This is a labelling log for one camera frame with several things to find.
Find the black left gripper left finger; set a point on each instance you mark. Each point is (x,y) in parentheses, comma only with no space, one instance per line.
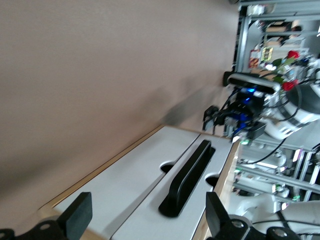
(77,215)

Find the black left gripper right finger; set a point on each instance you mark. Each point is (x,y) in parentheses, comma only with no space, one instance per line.
(215,215)

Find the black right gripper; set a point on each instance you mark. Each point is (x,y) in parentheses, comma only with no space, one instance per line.
(242,117)

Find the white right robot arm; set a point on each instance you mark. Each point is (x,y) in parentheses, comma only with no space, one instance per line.
(300,117)

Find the light wooden drawer cabinet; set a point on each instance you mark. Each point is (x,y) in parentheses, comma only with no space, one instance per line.
(225,172)

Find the artificial red rose plant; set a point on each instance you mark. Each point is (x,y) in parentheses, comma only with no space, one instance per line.
(291,53)

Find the brown table cover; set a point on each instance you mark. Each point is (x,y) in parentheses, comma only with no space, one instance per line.
(75,75)

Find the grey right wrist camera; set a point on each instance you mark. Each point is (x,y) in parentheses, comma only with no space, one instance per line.
(250,82)

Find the grey metal shelf frame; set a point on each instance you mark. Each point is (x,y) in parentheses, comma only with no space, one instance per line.
(243,37)

